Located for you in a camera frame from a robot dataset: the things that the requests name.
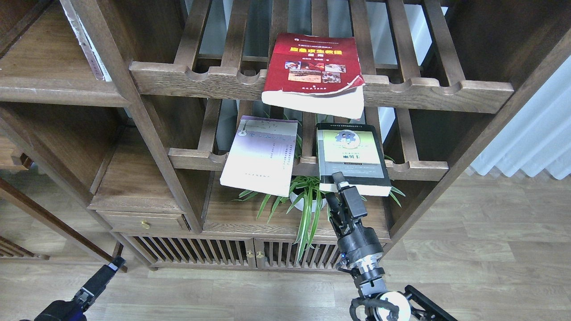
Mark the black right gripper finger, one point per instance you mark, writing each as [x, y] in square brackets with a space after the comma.
[350, 199]

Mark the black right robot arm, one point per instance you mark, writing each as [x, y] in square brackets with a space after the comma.
[382, 305]

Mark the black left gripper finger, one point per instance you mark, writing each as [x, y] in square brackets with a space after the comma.
[92, 289]

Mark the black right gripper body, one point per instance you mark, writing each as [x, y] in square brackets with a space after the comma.
[359, 246]

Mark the red thick book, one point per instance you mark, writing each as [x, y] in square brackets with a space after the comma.
[315, 74]

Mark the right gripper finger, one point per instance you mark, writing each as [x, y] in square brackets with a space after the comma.
[337, 214]

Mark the green spider plant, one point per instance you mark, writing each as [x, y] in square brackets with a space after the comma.
[309, 186]

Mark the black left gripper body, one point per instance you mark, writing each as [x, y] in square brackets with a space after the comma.
[60, 310]

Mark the worn white upright book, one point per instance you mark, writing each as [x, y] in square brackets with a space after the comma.
[95, 62]

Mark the dark wooden bookshelf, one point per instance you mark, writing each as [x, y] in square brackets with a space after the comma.
[443, 78]

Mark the black green cover book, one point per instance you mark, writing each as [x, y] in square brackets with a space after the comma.
[354, 150]

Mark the white plant pot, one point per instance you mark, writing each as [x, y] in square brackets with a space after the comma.
[299, 204]

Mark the pale purple paperback book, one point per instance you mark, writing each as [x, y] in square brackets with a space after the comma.
[261, 156]

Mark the white curtain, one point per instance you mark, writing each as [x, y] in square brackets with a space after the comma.
[538, 138]

